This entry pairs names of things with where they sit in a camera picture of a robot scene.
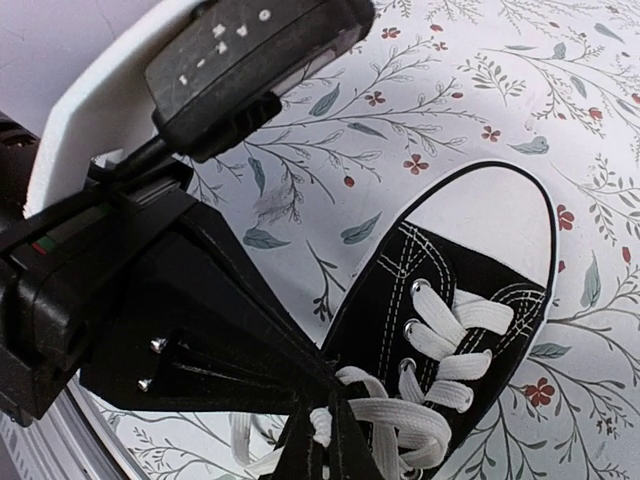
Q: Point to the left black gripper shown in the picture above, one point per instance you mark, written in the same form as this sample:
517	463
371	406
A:
196	329

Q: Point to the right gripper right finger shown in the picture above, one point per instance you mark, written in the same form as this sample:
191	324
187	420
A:
349	455

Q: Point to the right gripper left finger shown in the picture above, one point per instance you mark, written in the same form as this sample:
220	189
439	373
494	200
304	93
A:
311	446

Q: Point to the black white canvas sneaker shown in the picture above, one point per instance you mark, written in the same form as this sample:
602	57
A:
439	318

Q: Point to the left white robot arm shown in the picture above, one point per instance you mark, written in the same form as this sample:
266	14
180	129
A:
12	150

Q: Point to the front aluminium rail frame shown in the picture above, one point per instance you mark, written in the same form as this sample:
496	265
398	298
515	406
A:
71	441

